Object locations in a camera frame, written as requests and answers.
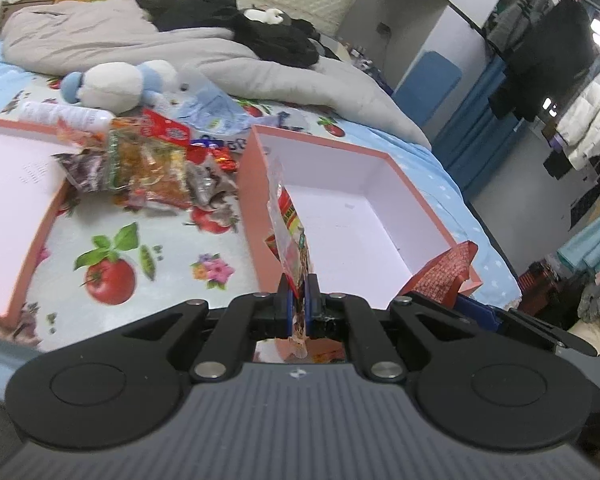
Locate red foil snack packet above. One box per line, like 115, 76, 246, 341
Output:
400, 240, 478, 310

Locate clear red spicy snack bag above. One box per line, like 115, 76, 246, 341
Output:
263, 155, 347, 363

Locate grey clear snack bag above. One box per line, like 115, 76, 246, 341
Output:
186, 156, 238, 210

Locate small red foil candy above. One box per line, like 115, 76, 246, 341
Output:
208, 145, 238, 174

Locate orange dried snack bag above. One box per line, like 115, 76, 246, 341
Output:
106, 108, 192, 210

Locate blue bed sheet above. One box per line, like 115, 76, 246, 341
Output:
0, 39, 524, 311

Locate pink gift box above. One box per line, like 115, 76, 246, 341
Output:
237, 126, 455, 309

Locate fruit print mat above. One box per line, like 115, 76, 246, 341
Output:
0, 77, 361, 356

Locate blue curtain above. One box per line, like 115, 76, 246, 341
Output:
432, 55, 519, 200

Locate white puffer jacket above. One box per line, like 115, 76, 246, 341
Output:
556, 72, 600, 170

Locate pale blue plastic bag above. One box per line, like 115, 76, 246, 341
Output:
168, 68, 257, 136

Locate blue folding chair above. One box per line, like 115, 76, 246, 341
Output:
392, 51, 463, 128

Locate white spray bottle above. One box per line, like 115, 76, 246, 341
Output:
19, 102, 116, 133

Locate white blue plush toy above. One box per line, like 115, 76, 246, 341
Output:
60, 60, 178, 115

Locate pink box lid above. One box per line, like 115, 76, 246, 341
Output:
0, 119, 79, 327

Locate hanging black jacket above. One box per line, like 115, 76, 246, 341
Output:
489, 0, 596, 122

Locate black clothes pile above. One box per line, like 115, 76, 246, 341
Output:
135, 0, 320, 68

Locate grey duvet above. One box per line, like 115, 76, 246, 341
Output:
0, 0, 430, 148

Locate wooden nightstand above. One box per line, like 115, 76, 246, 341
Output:
0, 0, 55, 32

